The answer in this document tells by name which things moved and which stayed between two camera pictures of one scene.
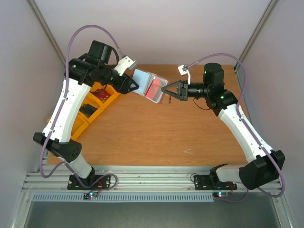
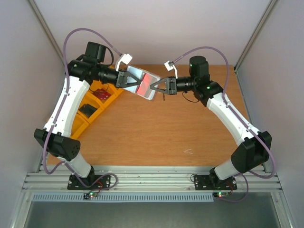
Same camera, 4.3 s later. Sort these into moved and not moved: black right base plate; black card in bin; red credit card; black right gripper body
Moved: black right gripper body
Not moved: black right base plate; red credit card; black card in bin
